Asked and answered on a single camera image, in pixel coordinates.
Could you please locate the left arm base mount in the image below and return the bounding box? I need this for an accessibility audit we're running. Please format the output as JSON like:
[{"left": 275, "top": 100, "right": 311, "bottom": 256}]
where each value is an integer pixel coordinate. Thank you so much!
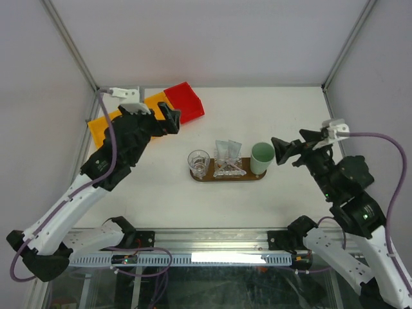
[{"left": 103, "top": 216, "right": 155, "bottom": 249}]

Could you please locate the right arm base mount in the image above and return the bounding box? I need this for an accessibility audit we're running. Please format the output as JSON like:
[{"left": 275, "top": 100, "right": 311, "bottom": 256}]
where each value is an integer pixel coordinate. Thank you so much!
[{"left": 267, "top": 215, "right": 319, "bottom": 254}]

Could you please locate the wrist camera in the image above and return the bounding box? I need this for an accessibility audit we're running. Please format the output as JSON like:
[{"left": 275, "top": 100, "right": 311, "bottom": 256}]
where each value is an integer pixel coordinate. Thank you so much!
[
  {"left": 108, "top": 88, "right": 151, "bottom": 115},
  {"left": 313, "top": 118, "right": 350, "bottom": 150}
]

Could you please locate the pale green cup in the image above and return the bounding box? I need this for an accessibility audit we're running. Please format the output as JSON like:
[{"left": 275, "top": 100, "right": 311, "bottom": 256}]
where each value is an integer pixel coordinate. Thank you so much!
[{"left": 250, "top": 142, "right": 275, "bottom": 175}]

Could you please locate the red plastic bin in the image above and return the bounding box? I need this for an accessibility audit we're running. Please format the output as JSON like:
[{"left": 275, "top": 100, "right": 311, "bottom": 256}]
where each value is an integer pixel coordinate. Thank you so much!
[{"left": 164, "top": 82, "right": 205, "bottom": 124}]

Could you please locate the yellow toothbrush bin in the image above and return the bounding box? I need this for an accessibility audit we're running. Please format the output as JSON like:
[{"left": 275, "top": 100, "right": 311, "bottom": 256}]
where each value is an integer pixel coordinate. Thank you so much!
[{"left": 144, "top": 92, "right": 174, "bottom": 120}]

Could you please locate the left aluminium frame post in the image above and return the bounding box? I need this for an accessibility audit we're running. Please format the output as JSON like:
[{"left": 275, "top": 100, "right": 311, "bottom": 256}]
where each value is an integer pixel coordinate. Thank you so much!
[{"left": 40, "top": 0, "right": 106, "bottom": 99}]

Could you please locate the aluminium frame post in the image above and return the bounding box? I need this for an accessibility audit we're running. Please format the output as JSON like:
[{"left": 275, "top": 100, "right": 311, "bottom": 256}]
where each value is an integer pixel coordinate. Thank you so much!
[
  {"left": 40, "top": 0, "right": 106, "bottom": 99},
  {"left": 321, "top": 0, "right": 377, "bottom": 93}
]

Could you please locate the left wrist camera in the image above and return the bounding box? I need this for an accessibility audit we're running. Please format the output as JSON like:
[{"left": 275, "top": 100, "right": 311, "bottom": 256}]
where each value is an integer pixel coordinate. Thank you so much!
[{"left": 108, "top": 88, "right": 151, "bottom": 115}]

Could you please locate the oval wooden tray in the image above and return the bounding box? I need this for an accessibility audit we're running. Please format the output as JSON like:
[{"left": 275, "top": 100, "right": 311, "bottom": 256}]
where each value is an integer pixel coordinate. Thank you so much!
[{"left": 189, "top": 157, "right": 266, "bottom": 183}]

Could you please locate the right aluminium frame post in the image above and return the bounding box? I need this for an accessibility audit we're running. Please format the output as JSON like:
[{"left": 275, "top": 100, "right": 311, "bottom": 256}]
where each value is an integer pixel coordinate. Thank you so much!
[{"left": 321, "top": 0, "right": 377, "bottom": 93}]

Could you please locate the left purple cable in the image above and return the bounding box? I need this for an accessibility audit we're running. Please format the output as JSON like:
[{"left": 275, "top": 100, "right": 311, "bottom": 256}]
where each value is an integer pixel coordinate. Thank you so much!
[{"left": 9, "top": 89, "right": 173, "bottom": 283}]

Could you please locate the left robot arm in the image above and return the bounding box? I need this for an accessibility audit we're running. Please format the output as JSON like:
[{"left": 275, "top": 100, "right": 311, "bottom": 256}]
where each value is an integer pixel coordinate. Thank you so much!
[{"left": 6, "top": 102, "right": 181, "bottom": 282}]

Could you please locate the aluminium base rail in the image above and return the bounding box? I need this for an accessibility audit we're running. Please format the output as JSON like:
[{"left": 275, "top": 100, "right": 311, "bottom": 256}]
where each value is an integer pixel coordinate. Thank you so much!
[{"left": 63, "top": 226, "right": 344, "bottom": 254}]

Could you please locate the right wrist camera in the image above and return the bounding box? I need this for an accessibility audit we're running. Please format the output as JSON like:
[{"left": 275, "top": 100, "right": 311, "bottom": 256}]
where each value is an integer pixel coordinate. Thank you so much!
[{"left": 313, "top": 118, "right": 350, "bottom": 150}]

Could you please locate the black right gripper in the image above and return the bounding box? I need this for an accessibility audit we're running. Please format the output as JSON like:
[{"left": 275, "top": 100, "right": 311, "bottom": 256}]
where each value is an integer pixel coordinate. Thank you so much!
[{"left": 270, "top": 129, "right": 337, "bottom": 200}]

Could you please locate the white toothpaste tube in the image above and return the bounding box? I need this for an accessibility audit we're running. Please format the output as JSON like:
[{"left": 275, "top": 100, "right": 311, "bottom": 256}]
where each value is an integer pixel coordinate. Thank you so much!
[
  {"left": 215, "top": 140, "right": 229, "bottom": 163},
  {"left": 228, "top": 140, "right": 242, "bottom": 161}
]

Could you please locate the white slotted cable duct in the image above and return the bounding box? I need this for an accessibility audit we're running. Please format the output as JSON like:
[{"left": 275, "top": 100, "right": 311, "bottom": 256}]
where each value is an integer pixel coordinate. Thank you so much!
[{"left": 70, "top": 252, "right": 292, "bottom": 267}]

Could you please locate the clear compartment organizer box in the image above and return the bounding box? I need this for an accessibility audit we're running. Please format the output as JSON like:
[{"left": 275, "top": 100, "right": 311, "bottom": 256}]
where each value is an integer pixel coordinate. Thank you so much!
[{"left": 213, "top": 149, "right": 246, "bottom": 179}]

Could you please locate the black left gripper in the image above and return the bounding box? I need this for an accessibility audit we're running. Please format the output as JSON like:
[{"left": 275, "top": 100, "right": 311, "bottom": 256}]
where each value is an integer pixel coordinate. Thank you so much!
[{"left": 121, "top": 102, "right": 182, "bottom": 165}]

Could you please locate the empty yellow bin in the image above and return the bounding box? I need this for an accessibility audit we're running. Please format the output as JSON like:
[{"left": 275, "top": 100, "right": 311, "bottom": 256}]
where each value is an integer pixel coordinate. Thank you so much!
[{"left": 87, "top": 110, "right": 109, "bottom": 149}]

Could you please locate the clear plastic cup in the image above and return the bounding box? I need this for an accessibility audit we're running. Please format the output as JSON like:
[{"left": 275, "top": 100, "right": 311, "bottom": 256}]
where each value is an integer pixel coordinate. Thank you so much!
[{"left": 187, "top": 149, "right": 211, "bottom": 178}]

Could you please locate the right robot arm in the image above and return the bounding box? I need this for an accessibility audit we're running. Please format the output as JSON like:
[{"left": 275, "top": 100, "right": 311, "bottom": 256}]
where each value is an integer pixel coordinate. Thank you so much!
[{"left": 268, "top": 128, "right": 411, "bottom": 308}]

